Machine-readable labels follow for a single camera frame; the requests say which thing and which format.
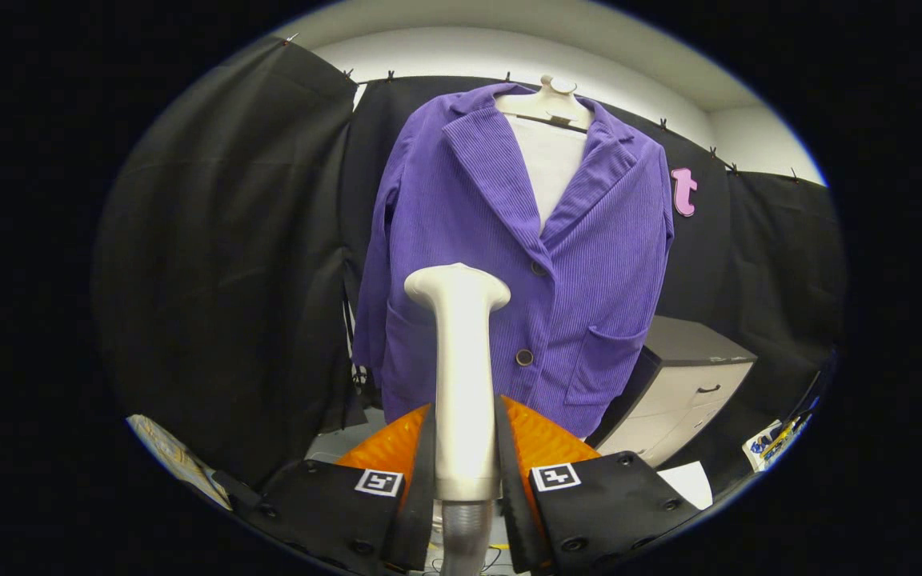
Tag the cream mannequin torso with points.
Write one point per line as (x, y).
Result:
(545, 104)

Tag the white cluttered side shelf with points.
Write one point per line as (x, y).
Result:
(765, 448)

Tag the grey cabinet with drawers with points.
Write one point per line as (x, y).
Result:
(693, 352)

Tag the row of black backdrop clips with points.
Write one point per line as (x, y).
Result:
(390, 77)

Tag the white undershirt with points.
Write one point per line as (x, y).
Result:
(549, 168)

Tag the printed paper sheet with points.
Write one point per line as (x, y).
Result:
(177, 460)

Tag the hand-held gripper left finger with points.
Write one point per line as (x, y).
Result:
(417, 512)

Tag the white box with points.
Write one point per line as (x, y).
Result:
(689, 484)

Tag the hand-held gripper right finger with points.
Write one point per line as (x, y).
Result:
(517, 512)

